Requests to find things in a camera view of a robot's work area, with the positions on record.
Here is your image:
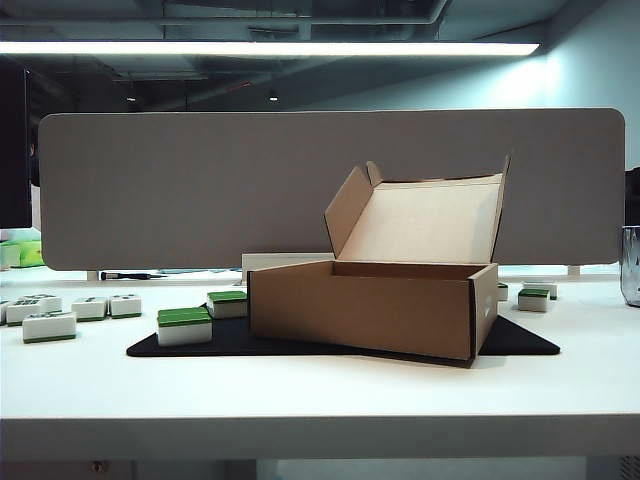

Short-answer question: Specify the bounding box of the brown cardboard paper box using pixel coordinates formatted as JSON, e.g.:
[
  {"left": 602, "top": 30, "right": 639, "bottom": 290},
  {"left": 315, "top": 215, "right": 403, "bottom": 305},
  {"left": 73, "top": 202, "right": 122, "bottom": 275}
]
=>
[{"left": 248, "top": 153, "right": 513, "bottom": 370}]

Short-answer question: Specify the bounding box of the grey felt desk divider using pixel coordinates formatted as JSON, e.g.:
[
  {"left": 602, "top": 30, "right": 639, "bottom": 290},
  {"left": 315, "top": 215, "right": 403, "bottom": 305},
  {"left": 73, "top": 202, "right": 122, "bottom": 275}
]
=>
[{"left": 38, "top": 108, "right": 626, "bottom": 273}]

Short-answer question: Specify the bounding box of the black felt mat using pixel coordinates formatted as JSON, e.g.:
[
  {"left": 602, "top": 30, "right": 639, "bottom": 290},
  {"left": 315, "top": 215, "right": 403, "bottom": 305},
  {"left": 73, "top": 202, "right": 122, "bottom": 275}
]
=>
[{"left": 125, "top": 302, "right": 560, "bottom": 369}]

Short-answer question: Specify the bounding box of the long ceiling light strip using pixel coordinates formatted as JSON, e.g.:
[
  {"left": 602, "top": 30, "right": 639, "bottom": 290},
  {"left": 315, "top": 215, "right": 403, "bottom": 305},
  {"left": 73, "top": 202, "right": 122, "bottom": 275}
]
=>
[{"left": 0, "top": 41, "right": 542, "bottom": 57}]

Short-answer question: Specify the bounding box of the bright green bag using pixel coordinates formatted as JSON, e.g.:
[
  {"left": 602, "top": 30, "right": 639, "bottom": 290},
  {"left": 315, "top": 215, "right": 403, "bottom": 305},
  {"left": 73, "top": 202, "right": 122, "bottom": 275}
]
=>
[{"left": 0, "top": 239, "right": 45, "bottom": 273}]

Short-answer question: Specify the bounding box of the clear glass container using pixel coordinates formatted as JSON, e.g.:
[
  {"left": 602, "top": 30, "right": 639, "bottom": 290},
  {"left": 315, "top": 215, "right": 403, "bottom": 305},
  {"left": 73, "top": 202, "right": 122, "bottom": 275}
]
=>
[{"left": 621, "top": 225, "right": 640, "bottom": 308}]

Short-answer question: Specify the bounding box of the dark chair back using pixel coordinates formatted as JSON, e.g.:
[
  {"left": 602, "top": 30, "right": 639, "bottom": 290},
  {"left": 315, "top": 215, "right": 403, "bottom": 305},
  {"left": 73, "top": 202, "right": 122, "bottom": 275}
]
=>
[{"left": 624, "top": 167, "right": 640, "bottom": 227}]

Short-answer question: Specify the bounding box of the black computer monitor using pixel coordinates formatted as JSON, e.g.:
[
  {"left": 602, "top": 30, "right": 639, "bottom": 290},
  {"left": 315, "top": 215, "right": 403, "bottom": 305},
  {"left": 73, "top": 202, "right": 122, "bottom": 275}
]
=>
[{"left": 0, "top": 59, "right": 29, "bottom": 231}]

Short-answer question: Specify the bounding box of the black handled screwdriver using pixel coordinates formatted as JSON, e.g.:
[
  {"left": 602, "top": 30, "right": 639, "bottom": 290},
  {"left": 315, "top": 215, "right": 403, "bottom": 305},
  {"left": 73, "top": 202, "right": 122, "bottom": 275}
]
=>
[{"left": 99, "top": 270, "right": 166, "bottom": 281}]

